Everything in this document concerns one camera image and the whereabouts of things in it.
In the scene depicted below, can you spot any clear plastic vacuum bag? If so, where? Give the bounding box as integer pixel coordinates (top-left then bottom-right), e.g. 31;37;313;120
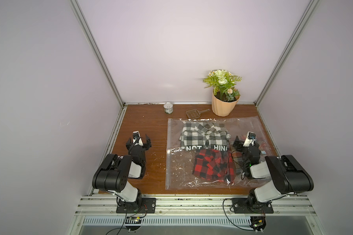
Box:
165;117;275;191

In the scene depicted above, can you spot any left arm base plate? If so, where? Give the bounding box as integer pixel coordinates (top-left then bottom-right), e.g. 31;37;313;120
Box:
116;198;156;214

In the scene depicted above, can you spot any aluminium rail frame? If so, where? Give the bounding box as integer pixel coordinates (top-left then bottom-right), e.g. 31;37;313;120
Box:
67;193;326;235

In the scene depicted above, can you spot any small labelled tin can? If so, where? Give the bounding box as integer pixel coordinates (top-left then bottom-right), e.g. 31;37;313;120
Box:
163;102;174;114

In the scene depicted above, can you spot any red black checked shirt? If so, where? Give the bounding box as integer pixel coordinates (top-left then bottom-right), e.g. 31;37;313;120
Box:
192;149;236;185

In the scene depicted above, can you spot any brown plastic scoop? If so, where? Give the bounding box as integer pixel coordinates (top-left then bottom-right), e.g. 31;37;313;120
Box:
186;109;210;119

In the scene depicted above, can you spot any black white checked shirt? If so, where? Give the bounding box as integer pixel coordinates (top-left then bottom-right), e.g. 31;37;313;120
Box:
179;121;231;151

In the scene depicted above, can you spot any potted artificial flower plant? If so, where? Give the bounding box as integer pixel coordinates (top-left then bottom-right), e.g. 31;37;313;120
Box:
203;70;242;117

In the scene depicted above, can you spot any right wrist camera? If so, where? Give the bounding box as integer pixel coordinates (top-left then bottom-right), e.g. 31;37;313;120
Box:
243;132;256;147

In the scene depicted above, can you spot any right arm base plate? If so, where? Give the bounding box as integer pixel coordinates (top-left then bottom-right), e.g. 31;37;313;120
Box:
231;198;274;214

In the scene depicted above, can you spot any multicolour tartan shirt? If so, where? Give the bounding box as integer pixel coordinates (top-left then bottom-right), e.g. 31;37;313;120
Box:
231;142;273;167

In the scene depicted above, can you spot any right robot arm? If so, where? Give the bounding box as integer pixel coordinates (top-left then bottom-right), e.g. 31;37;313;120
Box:
232;132;314;211

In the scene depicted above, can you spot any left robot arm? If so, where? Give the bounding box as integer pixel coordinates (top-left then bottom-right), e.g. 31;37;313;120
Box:
92;131;152;208

